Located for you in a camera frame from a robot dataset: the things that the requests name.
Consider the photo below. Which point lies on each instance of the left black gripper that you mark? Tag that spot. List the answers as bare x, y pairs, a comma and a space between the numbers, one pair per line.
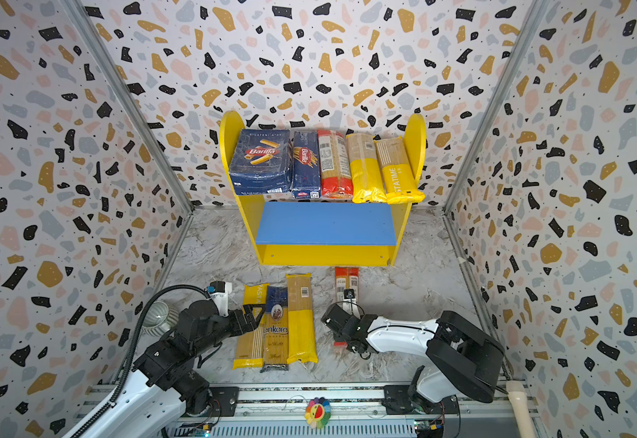
252, 322

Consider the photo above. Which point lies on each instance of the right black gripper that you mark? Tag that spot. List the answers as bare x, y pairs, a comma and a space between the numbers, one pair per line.
337, 321

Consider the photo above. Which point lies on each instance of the yellow Pastatime bag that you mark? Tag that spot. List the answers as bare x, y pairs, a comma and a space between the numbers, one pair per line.
250, 346
396, 172

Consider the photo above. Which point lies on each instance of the Ankara spaghetti bag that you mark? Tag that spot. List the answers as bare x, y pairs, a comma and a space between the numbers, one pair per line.
275, 330

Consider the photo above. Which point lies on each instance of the red spaghetti bag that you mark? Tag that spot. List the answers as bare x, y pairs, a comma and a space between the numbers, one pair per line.
336, 180
346, 277

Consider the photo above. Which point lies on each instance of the yellow spaghetti bag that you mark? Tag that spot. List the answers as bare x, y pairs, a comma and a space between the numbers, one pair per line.
365, 170
301, 328

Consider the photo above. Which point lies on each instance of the blue Barilla rigatoni box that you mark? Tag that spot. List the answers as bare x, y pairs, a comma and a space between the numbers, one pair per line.
262, 162

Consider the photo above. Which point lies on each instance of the blue Barilla spaghetti box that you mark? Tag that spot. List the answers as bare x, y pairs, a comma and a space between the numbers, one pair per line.
306, 181

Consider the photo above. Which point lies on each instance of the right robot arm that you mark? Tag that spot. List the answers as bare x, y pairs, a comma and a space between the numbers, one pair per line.
463, 358

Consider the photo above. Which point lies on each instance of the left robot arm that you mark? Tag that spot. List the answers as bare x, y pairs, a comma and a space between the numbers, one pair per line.
163, 383

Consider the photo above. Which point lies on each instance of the yellow shelf with coloured boards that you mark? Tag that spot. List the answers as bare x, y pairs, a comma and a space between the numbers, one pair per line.
323, 232

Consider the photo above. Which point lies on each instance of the colourful flower sticker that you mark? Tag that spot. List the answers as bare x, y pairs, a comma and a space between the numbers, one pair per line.
318, 413

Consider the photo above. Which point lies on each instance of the striped ceramic cup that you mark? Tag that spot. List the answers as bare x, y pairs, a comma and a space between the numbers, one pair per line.
161, 318

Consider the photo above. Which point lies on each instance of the beige tube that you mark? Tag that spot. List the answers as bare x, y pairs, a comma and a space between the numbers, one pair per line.
517, 396

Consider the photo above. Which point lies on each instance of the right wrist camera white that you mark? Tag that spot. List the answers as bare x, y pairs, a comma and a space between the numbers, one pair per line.
350, 302

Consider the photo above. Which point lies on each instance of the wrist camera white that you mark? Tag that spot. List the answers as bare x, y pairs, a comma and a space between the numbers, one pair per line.
219, 292
350, 302

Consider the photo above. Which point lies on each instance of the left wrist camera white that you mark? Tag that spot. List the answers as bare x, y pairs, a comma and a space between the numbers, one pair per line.
219, 292

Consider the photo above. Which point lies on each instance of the metal base rail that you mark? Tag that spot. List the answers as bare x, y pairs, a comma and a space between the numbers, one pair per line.
358, 410

